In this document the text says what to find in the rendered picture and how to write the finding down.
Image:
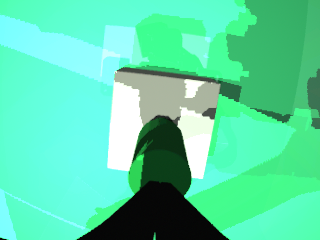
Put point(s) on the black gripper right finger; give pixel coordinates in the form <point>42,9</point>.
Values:
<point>178,220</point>

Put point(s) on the white square block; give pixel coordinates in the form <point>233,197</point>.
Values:
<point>139,96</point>

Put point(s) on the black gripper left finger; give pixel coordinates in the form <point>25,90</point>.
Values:
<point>135,220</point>

